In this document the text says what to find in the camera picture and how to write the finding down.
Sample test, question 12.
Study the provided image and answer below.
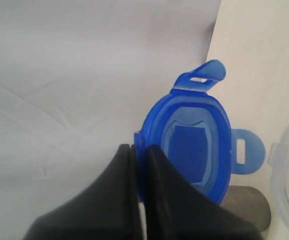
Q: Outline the blue plastic snap lid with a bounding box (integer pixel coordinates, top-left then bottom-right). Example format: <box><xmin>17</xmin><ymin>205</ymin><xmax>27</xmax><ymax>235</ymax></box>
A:
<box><xmin>134</xmin><ymin>59</ymin><xmax>266</xmax><ymax>203</ymax></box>

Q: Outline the white fabric backdrop curtain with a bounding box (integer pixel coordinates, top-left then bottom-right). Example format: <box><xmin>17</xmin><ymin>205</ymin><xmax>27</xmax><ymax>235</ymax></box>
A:
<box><xmin>0</xmin><ymin>0</ymin><xmax>220</xmax><ymax>240</ymax></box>

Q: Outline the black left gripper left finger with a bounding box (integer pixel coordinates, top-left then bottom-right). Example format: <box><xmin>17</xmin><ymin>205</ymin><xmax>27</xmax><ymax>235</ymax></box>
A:
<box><xmin>24</xmin><ymin>144</ymin><xmax>144</xmax><ymax>240</ymax></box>

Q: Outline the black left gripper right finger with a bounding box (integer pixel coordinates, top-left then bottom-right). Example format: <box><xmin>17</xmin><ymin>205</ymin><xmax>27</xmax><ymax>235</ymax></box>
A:
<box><xmin>144</xmin><ymin>145</ymin><xmax>261</xmax><ymax>240</ymax></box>

